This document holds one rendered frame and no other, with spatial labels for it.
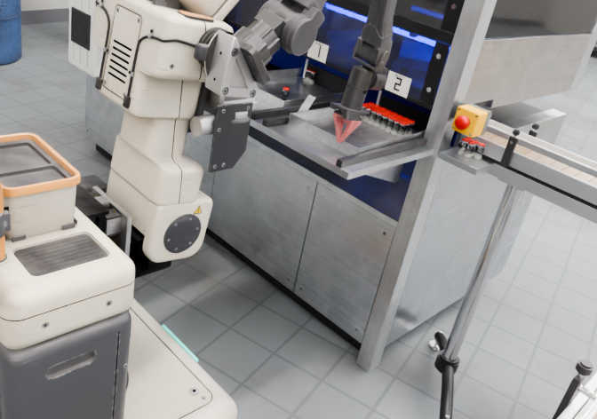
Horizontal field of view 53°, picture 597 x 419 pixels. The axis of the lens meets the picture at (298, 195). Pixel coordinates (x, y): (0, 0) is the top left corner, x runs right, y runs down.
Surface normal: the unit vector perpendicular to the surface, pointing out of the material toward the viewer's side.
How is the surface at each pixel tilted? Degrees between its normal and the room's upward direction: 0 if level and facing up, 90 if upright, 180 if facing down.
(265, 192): 90
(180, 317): 0
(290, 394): 0
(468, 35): 90
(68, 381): 90
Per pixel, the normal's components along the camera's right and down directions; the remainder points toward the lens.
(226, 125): 0.69, 0.43
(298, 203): -0.69, 0.21
